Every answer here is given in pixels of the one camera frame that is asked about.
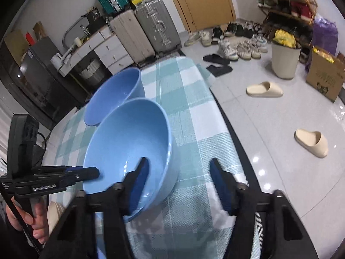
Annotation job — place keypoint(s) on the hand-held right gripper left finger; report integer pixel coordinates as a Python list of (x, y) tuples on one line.
[(138, 183)]

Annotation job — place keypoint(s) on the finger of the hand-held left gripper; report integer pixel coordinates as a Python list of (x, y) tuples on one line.
[(89, 173)]

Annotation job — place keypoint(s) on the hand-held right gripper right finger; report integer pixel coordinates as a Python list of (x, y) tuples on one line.
[(218, 178)]

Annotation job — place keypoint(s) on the blue bowl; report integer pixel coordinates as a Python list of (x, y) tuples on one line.
[(129, 140), (116, 91)]

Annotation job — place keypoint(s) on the beige plate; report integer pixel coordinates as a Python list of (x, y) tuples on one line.
[(55, 215)]

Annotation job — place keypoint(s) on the person's left hand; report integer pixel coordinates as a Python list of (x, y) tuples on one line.
[(37, 221)]

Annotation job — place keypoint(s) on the teal checkered tablecloth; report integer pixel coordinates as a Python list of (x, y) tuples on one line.
[(194, 129)]

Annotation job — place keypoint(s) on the grey refrigerator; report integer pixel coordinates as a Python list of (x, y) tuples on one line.
[(45, 70)]

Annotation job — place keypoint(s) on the white kettle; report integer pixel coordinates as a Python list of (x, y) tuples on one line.
[(56, 60)]

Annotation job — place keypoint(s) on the beige slipper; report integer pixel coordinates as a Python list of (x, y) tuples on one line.
[(264, 89), (312, 143)]

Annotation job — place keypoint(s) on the woven laundry basket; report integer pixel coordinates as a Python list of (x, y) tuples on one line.
[(93, 72)]

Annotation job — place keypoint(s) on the red bag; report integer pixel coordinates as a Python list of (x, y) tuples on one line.
[(31, 39)]

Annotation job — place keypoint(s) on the black slipper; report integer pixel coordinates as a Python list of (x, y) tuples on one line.
[(215, 58), (219, 70)]

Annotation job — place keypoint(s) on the brown paper bag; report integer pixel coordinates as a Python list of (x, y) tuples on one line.
[(40, 30)]

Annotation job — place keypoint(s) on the small white roll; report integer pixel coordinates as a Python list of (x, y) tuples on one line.
[(78, 41)]

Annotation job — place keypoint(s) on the oval mirror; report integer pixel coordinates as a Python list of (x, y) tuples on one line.
[(75, 28)]

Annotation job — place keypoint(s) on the white dressing table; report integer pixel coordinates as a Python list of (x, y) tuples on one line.
[(113, 45)]

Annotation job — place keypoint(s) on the beige trash bin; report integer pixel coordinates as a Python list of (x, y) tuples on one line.
[(285, 62)]

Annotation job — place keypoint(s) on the group of assorted sneakers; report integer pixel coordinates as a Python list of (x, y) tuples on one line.
[(237, 43)]

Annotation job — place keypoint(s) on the beige suitcase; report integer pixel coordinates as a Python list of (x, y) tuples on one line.
[(129, 37)]

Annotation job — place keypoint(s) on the cardboard box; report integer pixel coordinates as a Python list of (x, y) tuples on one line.
[(323, 78)]

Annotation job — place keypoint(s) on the black bag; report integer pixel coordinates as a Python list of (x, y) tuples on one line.
[(95, 20)]

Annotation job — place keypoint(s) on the yellow bag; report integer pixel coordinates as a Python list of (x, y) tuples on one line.
[(285, 37)]

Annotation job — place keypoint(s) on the silver suitcase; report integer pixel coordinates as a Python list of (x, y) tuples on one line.
[(156, 27)]

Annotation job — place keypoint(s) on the wooden door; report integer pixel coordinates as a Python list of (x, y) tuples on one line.
[(204, 5)]

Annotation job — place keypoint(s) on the purple bag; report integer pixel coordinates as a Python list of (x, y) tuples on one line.
[(326, 35)]

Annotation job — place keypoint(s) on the shoe rack with shoes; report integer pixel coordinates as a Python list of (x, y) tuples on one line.
[(291, 5)]

